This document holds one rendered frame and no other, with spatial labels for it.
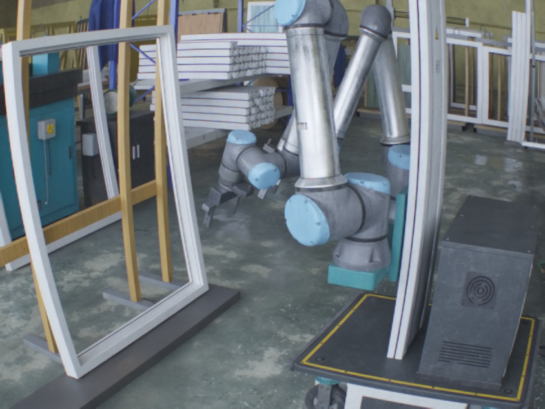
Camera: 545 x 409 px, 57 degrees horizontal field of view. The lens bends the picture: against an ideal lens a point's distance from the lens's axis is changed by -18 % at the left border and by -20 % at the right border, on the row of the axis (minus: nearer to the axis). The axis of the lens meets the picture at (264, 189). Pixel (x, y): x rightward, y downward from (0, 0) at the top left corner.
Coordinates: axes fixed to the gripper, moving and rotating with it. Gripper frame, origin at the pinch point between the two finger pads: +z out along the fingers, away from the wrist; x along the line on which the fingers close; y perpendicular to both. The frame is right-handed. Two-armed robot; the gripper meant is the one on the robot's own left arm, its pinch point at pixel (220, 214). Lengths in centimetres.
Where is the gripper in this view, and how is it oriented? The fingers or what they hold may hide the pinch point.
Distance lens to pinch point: 217.0
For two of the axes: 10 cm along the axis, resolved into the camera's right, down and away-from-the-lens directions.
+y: -7.4, -5.3, 4.0
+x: -6.2, 3.2, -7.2
